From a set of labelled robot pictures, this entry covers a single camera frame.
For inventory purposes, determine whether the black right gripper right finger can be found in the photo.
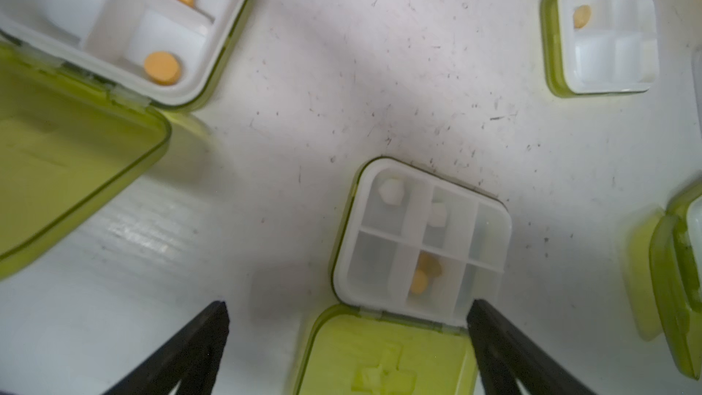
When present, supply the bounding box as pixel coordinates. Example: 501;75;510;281
466;299;592;394

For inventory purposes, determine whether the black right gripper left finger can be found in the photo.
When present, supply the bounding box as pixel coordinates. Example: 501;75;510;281
106;301;230;394

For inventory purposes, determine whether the large green pillbox front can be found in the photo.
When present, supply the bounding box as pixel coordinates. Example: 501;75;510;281
1;0;250;277

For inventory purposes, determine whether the small green pillbox front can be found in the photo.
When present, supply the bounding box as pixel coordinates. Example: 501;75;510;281
540;0;660;98

